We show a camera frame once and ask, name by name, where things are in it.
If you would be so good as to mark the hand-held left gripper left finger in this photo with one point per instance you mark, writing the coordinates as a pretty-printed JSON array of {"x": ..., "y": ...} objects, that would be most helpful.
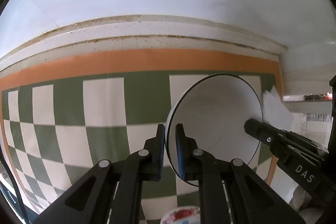
[{"x": 160, "y": 153}]

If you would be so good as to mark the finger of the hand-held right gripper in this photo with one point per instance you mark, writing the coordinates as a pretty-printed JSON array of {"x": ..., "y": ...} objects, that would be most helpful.
[{"x": 260, "y": 132}]

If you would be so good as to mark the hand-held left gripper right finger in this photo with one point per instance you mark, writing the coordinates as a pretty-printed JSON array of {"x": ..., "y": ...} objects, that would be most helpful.
[{"x": 179, "y": 153}]

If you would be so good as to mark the white bowl dark rim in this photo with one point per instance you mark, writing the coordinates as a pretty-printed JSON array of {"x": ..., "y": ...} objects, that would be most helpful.
[{"x": 218, "y": 113}]

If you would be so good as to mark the white bowl dotted floral print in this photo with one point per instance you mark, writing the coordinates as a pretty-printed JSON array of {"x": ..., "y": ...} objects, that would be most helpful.
[{"x": 181, "y": 214}]

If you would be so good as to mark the folded white paper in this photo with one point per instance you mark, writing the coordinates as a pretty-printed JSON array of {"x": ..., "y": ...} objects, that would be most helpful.
[{"x": 275, "y": 111}]

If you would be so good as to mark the green white checkered tablecloth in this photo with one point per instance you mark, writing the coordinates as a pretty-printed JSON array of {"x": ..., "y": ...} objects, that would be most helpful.
[{"x": 105, "y": 98}]

